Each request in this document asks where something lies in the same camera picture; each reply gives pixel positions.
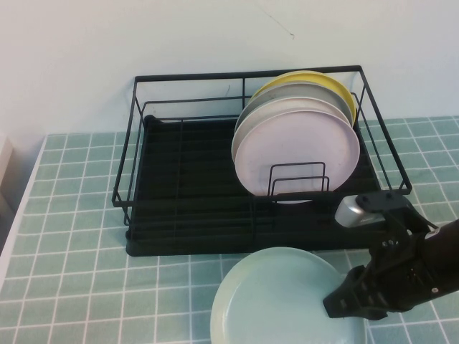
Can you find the mint green plate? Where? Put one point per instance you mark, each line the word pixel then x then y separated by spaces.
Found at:
pixel 269 304

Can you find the cream white plate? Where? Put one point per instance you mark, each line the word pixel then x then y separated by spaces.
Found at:
pixel 247 125

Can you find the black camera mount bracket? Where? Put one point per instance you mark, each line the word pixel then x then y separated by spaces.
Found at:
pixel 391 202

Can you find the black plastic drip tray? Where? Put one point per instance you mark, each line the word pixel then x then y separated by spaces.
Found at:
pixel 201 247

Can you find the pink plate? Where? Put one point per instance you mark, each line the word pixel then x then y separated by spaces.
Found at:
pixel 297 143

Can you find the grey plate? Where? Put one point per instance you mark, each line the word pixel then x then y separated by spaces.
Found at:
pixel 287 91

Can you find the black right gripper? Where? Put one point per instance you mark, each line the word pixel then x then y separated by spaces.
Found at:
pixel 394 265

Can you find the yellow plate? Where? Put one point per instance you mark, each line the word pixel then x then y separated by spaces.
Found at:
pixel 322 77

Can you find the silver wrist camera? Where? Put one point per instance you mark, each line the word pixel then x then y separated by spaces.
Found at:
pixel 353 215

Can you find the green checkered tablecloth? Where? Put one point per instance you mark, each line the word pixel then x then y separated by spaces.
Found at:
pixel 71 286

